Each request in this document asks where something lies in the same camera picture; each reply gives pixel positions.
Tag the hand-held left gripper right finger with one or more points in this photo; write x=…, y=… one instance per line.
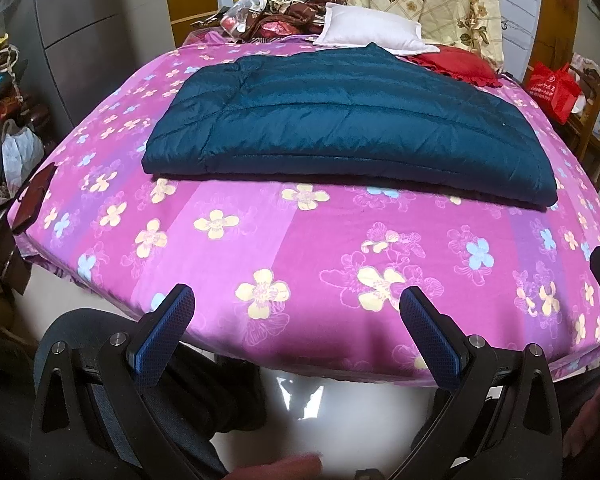
x=430, y=340

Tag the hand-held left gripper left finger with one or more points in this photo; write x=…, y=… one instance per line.
x=167, y=325

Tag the teal puffer jacket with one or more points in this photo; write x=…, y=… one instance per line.
x=355, y=120

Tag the person's left hand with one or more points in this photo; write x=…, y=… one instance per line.
x=280, y=467

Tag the person's right leg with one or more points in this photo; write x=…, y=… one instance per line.
x=585, y=377

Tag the wooden chair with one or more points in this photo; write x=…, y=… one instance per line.
x=597, y=130

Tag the pink floral bed sheet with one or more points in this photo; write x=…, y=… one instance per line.
x=305, y=250

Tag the red shopping bag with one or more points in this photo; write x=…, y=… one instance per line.
x=555, y=92

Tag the red ruffled pillow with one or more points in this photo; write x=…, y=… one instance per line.
x=460, y=65

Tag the pile of colourful clutter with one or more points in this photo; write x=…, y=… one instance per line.
x=0, y=90

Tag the grey wardrobe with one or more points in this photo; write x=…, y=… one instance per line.
x=90, y=25

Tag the white pillow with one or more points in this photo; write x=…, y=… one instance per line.
x=375, y=30

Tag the brown floral blanket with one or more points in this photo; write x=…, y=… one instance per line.
x=300, y=5

